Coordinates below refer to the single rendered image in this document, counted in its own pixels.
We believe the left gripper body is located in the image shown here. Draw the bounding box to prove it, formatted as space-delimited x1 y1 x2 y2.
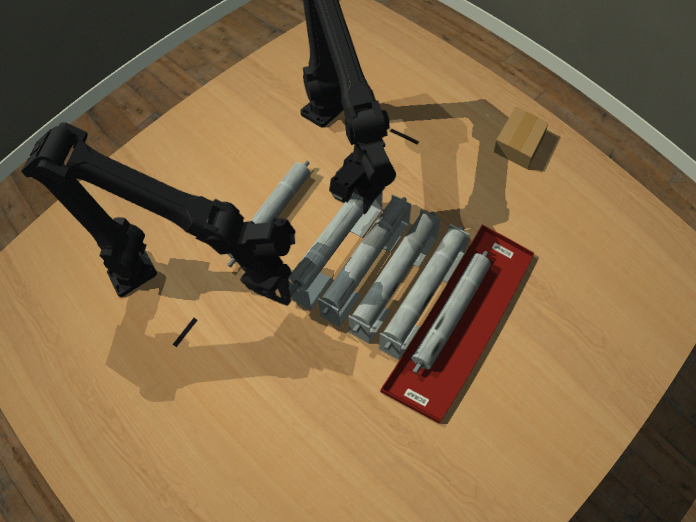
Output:
352 156 382 201

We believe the red rectangular tray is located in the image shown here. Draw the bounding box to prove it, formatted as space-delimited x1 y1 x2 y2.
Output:
380 224 534 424

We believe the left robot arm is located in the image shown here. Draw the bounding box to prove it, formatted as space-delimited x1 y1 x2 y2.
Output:
300 0 396 203

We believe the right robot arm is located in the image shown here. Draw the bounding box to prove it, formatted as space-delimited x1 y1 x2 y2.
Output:
21 122 296 297

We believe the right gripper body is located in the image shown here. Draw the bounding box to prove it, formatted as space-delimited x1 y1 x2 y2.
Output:
239 258 292 296

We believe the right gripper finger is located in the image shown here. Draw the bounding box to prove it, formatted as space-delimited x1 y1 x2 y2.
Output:
254 284 285 299
263 277 291 306

